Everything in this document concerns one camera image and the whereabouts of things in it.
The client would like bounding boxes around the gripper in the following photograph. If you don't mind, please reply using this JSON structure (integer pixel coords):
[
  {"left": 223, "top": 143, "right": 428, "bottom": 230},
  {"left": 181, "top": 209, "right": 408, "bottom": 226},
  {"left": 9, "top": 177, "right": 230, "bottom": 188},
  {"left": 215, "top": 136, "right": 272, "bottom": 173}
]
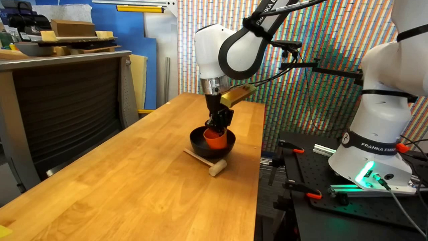
[{"left": 205, "top": 94, "right": 234, "bottom": 136}]

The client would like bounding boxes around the orange cup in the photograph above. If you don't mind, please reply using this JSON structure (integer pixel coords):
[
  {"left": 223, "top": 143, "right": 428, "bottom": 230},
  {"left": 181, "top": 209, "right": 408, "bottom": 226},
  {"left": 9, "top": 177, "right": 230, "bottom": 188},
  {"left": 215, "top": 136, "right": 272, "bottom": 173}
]
[{"left": 203, "top": 128, "right": 228, "bottom": 150}]

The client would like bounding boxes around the black bowl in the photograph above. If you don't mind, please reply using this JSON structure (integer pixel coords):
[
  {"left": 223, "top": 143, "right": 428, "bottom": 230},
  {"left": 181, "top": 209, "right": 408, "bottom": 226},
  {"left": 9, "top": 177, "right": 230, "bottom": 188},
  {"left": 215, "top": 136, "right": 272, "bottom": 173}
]
[{"left": 189, "top": 126, "right": 236, "bottom": 159}]

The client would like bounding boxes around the grey bowl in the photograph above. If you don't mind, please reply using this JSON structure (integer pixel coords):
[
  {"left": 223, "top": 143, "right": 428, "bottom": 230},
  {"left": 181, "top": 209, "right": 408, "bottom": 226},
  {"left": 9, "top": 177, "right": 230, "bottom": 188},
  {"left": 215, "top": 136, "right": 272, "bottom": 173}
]
[{"left": 14, "top": 42, "right": 55, "bottom": 57}]

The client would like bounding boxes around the wooden mallet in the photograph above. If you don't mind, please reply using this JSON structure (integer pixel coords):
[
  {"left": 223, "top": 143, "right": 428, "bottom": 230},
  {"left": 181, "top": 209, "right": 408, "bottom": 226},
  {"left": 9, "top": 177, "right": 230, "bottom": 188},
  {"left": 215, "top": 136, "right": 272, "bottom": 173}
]
[{"left": 183, "top": 148, "right": 228, "bottom": 177}]

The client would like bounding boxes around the yellow foam sheet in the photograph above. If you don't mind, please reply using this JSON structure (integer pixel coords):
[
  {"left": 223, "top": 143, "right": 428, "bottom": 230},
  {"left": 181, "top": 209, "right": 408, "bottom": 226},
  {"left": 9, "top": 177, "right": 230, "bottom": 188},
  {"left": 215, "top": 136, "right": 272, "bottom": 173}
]
[{"left": 129, "top": 54, "right": 148, "bottom": 110}]

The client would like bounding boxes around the white board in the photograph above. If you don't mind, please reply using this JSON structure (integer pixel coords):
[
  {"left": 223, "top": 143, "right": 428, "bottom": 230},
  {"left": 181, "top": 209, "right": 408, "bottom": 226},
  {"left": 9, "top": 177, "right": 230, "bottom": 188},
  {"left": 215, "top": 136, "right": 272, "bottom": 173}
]
[{"left": 143, "top": 11, "right": 180, "bottom": 108}]

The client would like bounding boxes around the blue board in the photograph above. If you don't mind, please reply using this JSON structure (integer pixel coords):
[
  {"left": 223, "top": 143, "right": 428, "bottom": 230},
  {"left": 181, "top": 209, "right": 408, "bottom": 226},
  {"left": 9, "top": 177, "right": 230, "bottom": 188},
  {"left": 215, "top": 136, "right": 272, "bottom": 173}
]
[{"left": 35, "top": 0, "right": 158, "bottom": 110}]

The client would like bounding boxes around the multicoloured backdrop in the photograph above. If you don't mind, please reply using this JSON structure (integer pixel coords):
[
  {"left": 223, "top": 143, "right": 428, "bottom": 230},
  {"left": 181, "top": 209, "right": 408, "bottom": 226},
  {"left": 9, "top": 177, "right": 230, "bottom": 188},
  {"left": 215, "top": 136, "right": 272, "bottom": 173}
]
[{"left": 177, "top": 0, "right": 428, "bottom": 153}]

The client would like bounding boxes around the yellow bar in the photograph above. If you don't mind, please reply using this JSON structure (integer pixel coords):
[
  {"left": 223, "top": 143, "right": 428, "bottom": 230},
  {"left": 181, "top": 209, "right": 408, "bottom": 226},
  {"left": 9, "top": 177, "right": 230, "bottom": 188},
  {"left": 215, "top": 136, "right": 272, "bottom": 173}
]
[{"left": 116, "top": 5, "right": 166, "bottom": 14}]

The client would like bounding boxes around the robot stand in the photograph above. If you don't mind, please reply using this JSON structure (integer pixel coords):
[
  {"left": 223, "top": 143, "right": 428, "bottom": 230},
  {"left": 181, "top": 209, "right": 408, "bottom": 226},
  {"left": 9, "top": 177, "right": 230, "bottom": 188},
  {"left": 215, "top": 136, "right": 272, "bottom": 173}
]
[{"left": 267, "top": 130, "right": 428, "bottom": 241}]

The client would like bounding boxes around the cardboard box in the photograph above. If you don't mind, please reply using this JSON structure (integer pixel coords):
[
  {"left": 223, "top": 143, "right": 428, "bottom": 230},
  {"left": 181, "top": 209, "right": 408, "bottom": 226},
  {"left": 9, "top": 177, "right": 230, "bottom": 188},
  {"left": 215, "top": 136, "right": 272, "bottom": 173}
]
[{"left": 50, "top": 19, "right": 98, "bottom": 37}]

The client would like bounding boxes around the black bag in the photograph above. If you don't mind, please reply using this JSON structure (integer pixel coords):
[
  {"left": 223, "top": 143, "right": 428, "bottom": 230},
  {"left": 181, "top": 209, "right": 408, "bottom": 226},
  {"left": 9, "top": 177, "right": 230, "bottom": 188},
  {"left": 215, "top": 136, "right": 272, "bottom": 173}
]
[{"left": 7, "top": 1, "right": 52, "bottom": 34}]

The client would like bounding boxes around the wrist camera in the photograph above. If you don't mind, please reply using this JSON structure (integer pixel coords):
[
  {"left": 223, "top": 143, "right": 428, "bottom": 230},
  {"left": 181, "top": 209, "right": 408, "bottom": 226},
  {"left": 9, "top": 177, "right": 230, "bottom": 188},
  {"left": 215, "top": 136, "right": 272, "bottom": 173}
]
[{"left": 220, "top": 84, "right": 257, "bottom": 108}]

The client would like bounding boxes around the black clamp with orange handle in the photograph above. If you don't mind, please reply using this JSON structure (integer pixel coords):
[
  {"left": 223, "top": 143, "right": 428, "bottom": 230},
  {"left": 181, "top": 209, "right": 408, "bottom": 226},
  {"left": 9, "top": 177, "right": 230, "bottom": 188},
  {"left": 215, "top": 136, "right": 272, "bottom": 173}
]
[
  {"left": 396, "top": 143, "right": 422, "bottom": 155},
  {"left": 284, "top": 179, "right": 323, "bottom": 200},
  {"left": 277, "top": 140, "right": 305, "bottom": 155}
]

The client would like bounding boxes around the short aluminium rail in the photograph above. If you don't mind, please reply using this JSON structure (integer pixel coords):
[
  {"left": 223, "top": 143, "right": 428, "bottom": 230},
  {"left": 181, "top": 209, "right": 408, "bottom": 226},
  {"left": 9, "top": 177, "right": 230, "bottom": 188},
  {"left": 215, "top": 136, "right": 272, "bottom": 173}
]
[{"left": 312, "top": 144, "right": 337, "bottom": 157}]

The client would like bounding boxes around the camera on mount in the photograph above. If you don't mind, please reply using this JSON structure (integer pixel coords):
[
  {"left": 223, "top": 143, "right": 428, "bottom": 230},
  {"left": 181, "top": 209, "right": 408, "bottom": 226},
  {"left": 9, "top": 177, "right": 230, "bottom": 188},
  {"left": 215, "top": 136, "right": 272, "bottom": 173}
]
[{"left": 270, "top": 39, "right": 364, "bottom": 86}]

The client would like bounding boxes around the long aluminium rail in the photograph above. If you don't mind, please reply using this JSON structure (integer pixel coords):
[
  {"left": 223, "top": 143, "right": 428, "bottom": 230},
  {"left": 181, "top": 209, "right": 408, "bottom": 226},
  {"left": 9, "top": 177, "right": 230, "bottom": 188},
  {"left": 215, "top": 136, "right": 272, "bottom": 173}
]
[{"left": 328, "top": 183, "right": 418, "bottom": 198}]

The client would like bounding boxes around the grey cable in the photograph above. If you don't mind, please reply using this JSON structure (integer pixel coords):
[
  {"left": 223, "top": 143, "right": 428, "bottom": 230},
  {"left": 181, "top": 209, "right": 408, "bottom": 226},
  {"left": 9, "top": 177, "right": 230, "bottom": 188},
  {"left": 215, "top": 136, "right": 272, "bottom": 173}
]
[{"left": 374, "top": 173, "right": 428, "bottom": 239}]

